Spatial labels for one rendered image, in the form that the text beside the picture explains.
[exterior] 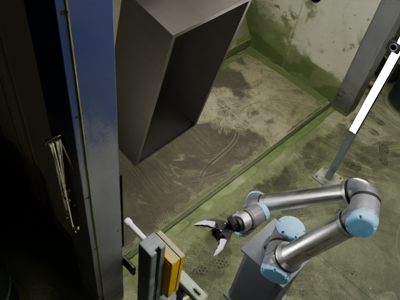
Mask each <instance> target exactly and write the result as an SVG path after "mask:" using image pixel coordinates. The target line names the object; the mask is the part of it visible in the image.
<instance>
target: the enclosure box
mask: <svg viewBox="0 0 400 300"><path fill-rule="evenodd" d="M251 1H252V0H121V7H120V15H119V20H118V28H117V36H116V41H115V78H116V95H117V127H118V148H119V150H120V151H121V152H122V153H123V154H124V155H125V156H126V157H127V158H128V159H129V160H130V161H131V163H132V164H133V165H134V166H137V165H138V164H140V163H141V162H143V161H145V160H146V159H147V158H149V157H150V156H151V155H153V154H155V153H156V152H158V151H159V150H160V149H162V148H163V147H165V146H166V145H168V144H169V143H171V142H172V141H174V140H175V139H177V138H178V137H179V136H181V135H182V134H184V133H186V132H187V131H188V130H190V129H191V128H193V127H194V126H196V124H197V122H198V119H199V117H200V115H201V112H202V110H203V108H204V106H205V103H206V101H207V99H208V97H209V95H210V93H211V90H212V88H213V86H214V83H215V81H216V79H217V77H218V74H219V72H220V70H221V68H222V66H223V63H224V61H225V59H226V57H227V54H228V53H229V50H230V48H231V45H232V43H233V41H234V39H235V37H236V34H237V32H238V30H239V28H240V25H241V23H242V21H243V18H244V16H245V14H246V12H247V10H248V7H249V5H250V3H251Z"/></svg>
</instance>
